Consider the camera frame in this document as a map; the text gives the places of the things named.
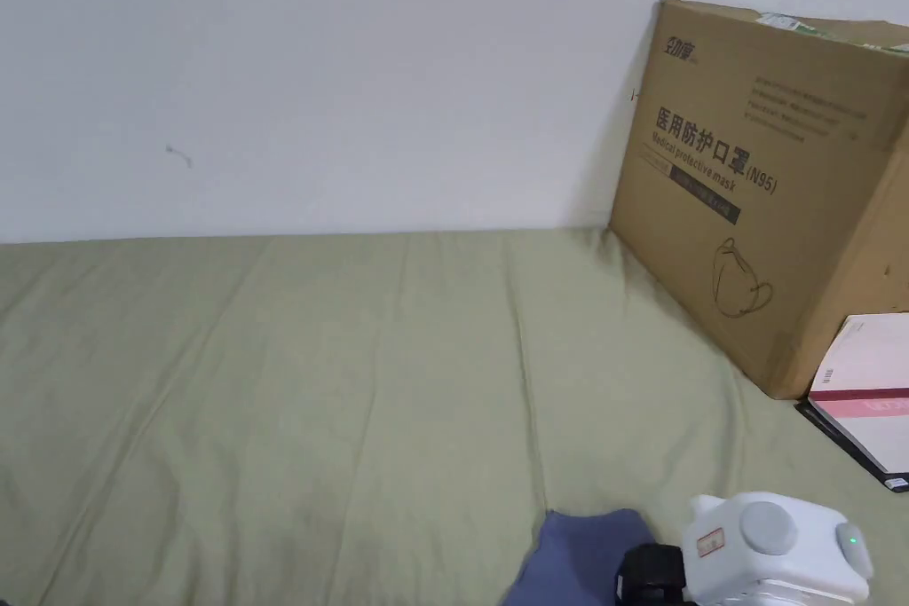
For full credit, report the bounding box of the bed with pale green sheet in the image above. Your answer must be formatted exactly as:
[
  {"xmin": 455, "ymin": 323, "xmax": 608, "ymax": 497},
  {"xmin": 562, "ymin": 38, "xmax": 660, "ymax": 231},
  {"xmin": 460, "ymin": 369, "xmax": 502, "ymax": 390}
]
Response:
[{"xmin": 0, "ymin": 225, "xmax": 909, "ymax": 606}]

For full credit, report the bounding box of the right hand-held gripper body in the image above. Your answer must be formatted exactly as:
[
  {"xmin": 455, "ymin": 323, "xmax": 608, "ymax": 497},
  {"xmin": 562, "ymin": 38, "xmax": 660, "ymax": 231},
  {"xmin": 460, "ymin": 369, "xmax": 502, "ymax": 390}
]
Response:
[{"xmin": 614, "ymin": 492, "xmax": 874, "ymax": 606}]

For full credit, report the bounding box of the white and pink box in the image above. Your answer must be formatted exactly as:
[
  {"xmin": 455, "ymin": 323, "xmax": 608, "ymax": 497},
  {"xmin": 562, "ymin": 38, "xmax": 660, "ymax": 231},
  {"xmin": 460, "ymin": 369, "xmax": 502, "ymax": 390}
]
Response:
[{"xmin": 808, "ymin": 312, "xmax": 909, "ymax": 476}]

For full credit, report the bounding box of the large printed cardboard carton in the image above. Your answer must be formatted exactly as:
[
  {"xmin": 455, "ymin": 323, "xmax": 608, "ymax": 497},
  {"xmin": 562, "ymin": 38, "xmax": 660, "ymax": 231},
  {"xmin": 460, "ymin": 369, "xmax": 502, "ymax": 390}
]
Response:
[{"xmin": 609, "ymin": 0, "xmax": 909, "ymax": 401}]

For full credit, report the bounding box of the flat black box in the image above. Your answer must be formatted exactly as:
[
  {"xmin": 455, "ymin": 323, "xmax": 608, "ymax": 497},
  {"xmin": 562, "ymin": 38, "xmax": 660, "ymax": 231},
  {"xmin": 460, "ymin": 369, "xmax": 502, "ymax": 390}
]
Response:
[{"xmin": 794, "ymin": 398, "xmax": 909, "ymax": 495}]

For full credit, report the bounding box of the dark blue shirt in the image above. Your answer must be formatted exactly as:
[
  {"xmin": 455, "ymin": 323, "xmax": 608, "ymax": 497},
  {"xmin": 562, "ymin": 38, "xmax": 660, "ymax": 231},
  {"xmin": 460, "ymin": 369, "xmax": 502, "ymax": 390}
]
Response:
[{"xmin": 502, "ymin": 508, "xmax": 663, "ymax": 606}]

